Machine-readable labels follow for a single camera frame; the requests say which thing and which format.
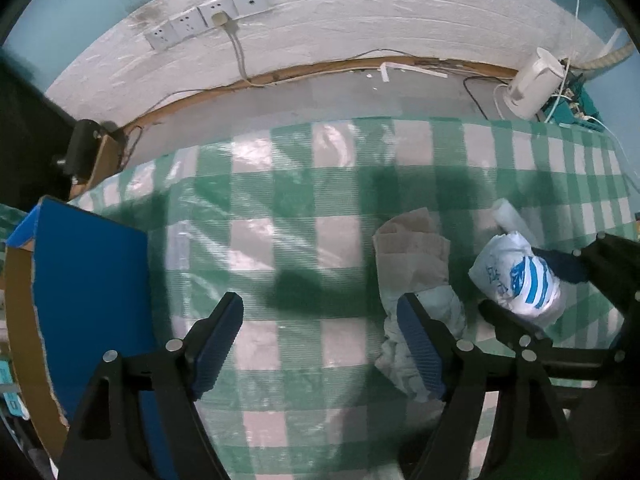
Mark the black dumbbell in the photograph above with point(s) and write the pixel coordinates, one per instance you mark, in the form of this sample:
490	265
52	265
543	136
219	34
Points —
82	145

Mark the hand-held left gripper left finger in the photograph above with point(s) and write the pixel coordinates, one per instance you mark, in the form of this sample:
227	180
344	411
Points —
215	347

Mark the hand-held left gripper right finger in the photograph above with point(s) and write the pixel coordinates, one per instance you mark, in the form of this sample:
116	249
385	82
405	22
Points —
420	347

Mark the white wall socket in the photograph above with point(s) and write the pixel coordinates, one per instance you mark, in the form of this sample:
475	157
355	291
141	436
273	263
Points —
212	10
159	39
186	27
251	0

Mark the white electric kettle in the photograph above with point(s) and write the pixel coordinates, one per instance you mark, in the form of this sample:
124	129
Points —
532	82

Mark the white tape strip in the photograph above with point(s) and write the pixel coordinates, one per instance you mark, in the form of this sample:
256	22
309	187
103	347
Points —
400	66

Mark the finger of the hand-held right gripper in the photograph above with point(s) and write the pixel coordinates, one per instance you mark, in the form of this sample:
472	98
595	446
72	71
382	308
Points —
567	266
510	321

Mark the teal plastic basket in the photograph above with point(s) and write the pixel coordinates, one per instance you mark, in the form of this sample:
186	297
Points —
575	107

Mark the white blue striped plastic bag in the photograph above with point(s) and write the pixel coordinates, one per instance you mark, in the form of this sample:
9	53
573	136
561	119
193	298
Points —
515	280

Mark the green checkered plastic sheet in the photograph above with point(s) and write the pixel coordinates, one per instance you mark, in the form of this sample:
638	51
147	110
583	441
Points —
300	185

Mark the brown cardboard piece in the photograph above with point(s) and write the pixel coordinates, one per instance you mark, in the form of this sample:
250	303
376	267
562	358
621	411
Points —
102	160

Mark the blue cardboard box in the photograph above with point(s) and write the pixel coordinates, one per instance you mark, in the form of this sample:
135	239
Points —
90	285

